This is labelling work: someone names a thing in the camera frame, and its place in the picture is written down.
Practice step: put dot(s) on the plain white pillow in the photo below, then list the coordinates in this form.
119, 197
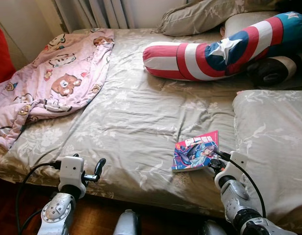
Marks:
239, 24

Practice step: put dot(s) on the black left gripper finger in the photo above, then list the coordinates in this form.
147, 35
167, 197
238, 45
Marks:
100, 167

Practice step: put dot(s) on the grey curtain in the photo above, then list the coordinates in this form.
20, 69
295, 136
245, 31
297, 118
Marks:
97, 12

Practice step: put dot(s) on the silver robot right leg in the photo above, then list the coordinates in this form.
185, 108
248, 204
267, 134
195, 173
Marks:
213, 229

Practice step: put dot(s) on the black white round cushion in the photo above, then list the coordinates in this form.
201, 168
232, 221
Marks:
266, 73

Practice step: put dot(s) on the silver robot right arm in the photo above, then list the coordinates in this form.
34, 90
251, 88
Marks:
239, 200

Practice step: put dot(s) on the pink cartoon blanket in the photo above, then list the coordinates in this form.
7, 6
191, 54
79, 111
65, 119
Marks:
58, 73

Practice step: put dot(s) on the large red cushion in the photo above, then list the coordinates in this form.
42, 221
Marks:
1, 58

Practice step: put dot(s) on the grey floral pillow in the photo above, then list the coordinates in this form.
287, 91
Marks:
273, 127
200, 17

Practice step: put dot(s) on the colourful comic book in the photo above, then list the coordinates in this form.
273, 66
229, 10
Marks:
195, 152

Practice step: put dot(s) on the red white blue bolster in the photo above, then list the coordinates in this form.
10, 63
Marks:
190, 58

